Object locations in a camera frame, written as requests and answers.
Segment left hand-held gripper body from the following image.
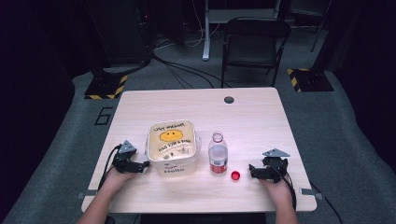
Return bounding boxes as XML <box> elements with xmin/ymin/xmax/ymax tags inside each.
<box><xmin>111</xmin><ymin>139</ymin><xmax>146</xmax><ymax>175</ymax></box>

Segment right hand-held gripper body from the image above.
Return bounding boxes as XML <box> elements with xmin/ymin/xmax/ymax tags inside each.
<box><xmin>261</xmin><ymin>147</ymin><xmax>291</xmax><ymax>184</ymax></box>

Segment cream plastic bin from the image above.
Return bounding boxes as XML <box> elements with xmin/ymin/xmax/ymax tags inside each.
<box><xmin>145</xmin><ymin>119</ymin><xmax>202</xmax><ymax>177</ymax></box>

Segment clear plastic bottle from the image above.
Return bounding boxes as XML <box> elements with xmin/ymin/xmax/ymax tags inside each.
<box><xmin>207</xmin><ymin>131</ymin><xmax>229</xmax><ymax>175</ymax></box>

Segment person's left hand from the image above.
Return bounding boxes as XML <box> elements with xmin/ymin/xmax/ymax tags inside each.
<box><xmin>103</xmin><ymin>166</ymin><xmax>138</xmax><ymax>189</ymax></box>

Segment person's right hand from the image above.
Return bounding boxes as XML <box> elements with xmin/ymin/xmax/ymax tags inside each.
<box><xmin>260</xmin><ymin>177</ymin><xmax>294</xmax><ymax>203</ymax></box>

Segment grey table edge clamp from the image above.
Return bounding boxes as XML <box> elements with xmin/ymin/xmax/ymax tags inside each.
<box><xmin>299</xmin><ymin>187</ymin><xmax>325</xmax><ymax>201</ymax></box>
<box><xmin>77</xmin><ymin>189</ymin><xmax>98</xmax><ymax>201</ymax></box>

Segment black folding chair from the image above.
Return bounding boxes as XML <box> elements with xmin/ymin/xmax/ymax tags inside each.
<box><xmin>220</xmin><ymin>16</ymin><xmax>292</xmax><ymax>89</ymax></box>

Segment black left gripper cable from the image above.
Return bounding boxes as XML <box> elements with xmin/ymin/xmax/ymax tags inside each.
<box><xmin>97</xmin><ymin>144</ymin><xmax>123</xmax><ymax>192</ymax></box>

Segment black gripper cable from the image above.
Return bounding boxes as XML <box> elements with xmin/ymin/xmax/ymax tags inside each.
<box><xmin>97</xmin><ymin>144</ymin><xmax>123</xmax><ymax>192</ymax></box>
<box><xmin>270</xmin><ymin>161</ymin><xmax>298</xmax><ymax>211</ymax></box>

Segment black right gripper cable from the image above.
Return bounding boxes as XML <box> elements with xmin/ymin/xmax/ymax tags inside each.
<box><xmin>270</xmin><ymin>161</ymin><xmax>298</xmax><ymax>211</ymax></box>

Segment black clamp cable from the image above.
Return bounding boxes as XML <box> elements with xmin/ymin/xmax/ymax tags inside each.
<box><xmin>308</xmin><ymin>179</ymin><xmax>345</xmax><ymax>224</ymax></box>

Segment black base plate, striped edge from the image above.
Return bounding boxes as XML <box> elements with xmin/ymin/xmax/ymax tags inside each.
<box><xmin>84</xmin><ymin>72</ymin><xmax>129</xmax><ymax>101</ymax></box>
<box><xmin>286</xmin><ymin>67</ymin><xmax>335</xmax><ymax>93</ymax></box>

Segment black floor cable bundle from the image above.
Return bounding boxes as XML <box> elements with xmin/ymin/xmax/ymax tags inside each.
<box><xmin>151</xmin><ymin>51</ymin><xmax>232</xmax><ymax>90</ymax></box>

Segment black upright stand post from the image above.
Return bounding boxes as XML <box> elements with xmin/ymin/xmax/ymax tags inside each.
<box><xmin>311</xmin><ymin>0</ymin><xmax>345</xmax><ymax>73</ymax></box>

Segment white hanging cables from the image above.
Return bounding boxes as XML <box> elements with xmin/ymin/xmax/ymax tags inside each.
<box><xmin>182</xmin><ymin>0</ymin><xmax>220</xmax><ymax>49</ymax></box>

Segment white desk frame leg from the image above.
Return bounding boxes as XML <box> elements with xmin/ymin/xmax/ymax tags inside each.
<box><xmin>202</xmin><ymin>0</ymin><xmax>283</xmax><ymax>62</ymax></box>

